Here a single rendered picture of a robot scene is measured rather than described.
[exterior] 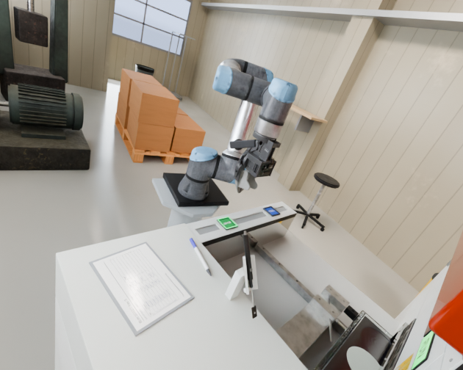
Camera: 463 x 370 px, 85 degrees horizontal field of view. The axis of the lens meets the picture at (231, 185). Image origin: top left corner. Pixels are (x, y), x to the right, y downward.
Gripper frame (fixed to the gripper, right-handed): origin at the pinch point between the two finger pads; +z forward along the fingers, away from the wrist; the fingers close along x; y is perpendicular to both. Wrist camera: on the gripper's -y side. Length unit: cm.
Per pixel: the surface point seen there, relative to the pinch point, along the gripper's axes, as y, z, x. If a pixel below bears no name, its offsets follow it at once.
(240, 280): 25.5, 7.0, -19.3
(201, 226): -1.0, 14.7, -9.9
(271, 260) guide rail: 14.7, 26.2, 17.1
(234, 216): -1.5, 14.7, 6.1
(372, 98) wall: -79, -46, 284
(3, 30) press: -398, 23, -32
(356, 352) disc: 52, 21, 8
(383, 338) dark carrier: 55, 21, 21
